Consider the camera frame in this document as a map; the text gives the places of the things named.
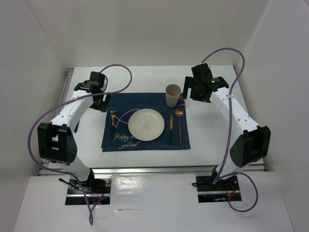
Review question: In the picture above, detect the beige paper cup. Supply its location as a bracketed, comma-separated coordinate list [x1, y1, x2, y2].
[165, 84, 181, 107]

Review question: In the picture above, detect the dark blue cloth placemat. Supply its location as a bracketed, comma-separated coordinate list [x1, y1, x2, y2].
[101, 93, 190, 152]

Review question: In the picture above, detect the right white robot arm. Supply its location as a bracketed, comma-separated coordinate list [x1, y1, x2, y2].
[183, 63, 271, 189]

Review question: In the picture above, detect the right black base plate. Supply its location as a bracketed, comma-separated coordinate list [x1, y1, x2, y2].
[192, 176, 242, 203]

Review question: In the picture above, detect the gold knife green handle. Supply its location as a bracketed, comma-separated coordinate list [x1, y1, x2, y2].
[169, 113, 173, 145]

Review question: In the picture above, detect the copper spoon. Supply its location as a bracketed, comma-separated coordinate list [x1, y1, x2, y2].
[175, 107, 184, 144]

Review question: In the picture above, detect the gold fork green handle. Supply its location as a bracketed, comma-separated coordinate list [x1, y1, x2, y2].
[74, 121, 80, 133]
[110, 108, 116, 139]

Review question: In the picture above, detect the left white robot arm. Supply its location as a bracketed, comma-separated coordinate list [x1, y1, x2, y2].
[37, 72, 110, 193]

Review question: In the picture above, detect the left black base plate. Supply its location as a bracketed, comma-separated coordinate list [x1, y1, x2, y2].
[65, 178, 111, 205]

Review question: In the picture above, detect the aluminium rail front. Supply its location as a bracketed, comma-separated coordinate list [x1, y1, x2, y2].
[38, 164, 266, 177]

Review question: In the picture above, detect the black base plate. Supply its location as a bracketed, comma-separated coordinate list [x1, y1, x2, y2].
[65, 178, 111, 205]
[192, 176, 242, 203]

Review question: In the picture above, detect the cream round plate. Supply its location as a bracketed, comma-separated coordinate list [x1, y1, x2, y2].
[128, 109, 165, 142]

